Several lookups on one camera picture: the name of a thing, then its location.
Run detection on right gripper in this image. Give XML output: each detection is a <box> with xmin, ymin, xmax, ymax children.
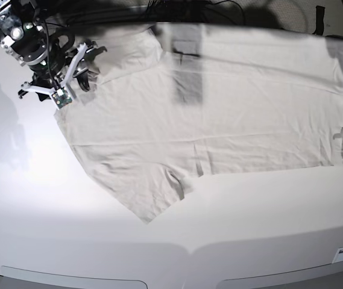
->
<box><xmin>18</xmin><ymin>42</ymin><xmax>107</xmax><ymax>101</ymax></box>

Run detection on light grey T-shirt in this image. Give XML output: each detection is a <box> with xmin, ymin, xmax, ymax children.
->
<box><xmin>55</xmin><ymin>25</ymin><xmax>343</xmax><ymax>223</ymax></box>

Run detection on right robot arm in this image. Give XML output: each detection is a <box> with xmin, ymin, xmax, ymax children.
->
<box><xmin>0</xmin><ymin>1</ymin><xmax>99</xmax><ymax>108</ymax></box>

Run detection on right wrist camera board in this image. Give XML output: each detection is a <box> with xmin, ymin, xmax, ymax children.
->
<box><xmin>50</xmin><ymin>87</ymin><xmax>73</xmax><ymax>110</ymax></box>

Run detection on black strap on floor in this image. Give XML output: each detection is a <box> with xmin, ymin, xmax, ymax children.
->
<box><xmin>312</xmin><ymin>5</ymin><xmax>325</xmax><ymax>35</ymax></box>

